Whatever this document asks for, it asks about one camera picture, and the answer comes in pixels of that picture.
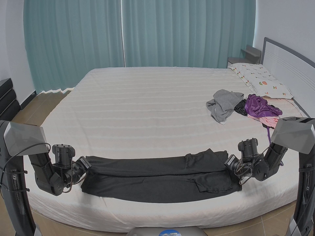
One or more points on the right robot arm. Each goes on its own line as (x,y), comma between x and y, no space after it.
(292,136)

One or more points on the grey bedside table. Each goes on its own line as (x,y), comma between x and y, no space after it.
(244,58)

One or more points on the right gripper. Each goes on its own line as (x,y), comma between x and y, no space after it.
(231,163)

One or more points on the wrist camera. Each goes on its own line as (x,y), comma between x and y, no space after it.
(248,147)
(64,154)

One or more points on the black chest of drawers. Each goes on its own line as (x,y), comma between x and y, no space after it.
(8,99)

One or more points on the purple garment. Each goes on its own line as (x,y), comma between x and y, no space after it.
(258,106)

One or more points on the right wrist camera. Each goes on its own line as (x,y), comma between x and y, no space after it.
(248,147)

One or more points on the bed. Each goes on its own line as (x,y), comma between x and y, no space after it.
(147,95)

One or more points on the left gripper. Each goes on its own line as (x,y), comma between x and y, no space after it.
(85,165)

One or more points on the black shiny garment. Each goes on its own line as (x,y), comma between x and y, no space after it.
(240,109)

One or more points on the white printed pillow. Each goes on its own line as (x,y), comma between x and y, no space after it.
(260,79)

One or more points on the grey garment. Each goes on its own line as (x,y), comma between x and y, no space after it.
(224,102)

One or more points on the blue-green curtain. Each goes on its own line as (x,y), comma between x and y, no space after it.
(184,26)
(73,33)

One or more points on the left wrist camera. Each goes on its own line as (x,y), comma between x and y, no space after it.
(64,154)

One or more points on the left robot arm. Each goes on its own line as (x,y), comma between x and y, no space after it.
(41,171)

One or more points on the black T-shirt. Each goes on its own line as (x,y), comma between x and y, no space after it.
(147,178)

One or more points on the pink garment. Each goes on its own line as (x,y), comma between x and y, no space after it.
(268,121)

